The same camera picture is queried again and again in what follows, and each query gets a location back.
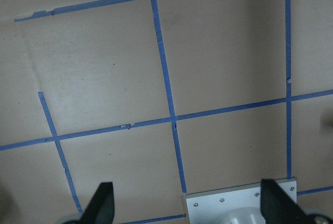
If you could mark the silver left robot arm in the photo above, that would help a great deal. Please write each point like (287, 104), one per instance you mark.
(233, 205)

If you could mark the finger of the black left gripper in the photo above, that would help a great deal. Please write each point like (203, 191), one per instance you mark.
(101, 206)

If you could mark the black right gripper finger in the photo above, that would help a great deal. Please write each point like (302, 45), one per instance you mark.
(277, 207)

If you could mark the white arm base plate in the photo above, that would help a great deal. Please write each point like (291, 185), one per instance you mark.
(238, 204)

